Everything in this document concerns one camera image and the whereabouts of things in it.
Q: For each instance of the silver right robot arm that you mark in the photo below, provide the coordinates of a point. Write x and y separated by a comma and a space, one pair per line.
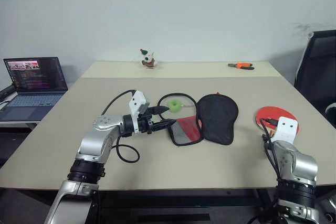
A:
296, 161

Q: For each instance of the white plush dog toy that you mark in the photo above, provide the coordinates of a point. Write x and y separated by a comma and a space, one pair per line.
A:
147, 58

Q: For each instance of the black paddle case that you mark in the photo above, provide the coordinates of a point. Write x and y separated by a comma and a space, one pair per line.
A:
218, 113

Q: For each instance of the black mesh office chair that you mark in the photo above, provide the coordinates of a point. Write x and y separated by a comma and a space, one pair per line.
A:
319, 64

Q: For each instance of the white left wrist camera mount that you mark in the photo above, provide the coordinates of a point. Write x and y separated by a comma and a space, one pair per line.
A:
137, 100

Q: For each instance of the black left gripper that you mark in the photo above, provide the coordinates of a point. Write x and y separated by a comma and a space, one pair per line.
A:
146, 124

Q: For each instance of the grey chair base caster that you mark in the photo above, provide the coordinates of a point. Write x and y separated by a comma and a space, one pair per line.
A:
328, 216

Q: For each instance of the black elongated device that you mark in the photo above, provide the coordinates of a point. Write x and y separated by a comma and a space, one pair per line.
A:
6, 92

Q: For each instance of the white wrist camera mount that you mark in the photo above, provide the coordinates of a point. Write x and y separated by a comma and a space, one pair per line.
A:
137, 100
286, 128

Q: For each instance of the blue open laptop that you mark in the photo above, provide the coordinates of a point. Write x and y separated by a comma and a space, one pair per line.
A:
34, 77

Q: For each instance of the black table frame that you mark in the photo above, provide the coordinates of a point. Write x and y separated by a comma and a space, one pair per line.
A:
183, 200

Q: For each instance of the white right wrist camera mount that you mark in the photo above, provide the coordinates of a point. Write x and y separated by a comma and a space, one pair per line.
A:
286, 128

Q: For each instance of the red table tennis paddle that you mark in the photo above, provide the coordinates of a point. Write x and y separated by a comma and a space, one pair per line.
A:
265, 112

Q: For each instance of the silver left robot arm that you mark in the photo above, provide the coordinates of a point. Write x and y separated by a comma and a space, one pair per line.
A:
92, 142

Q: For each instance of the white side desk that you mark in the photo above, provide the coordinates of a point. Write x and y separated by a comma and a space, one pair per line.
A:
18, 124

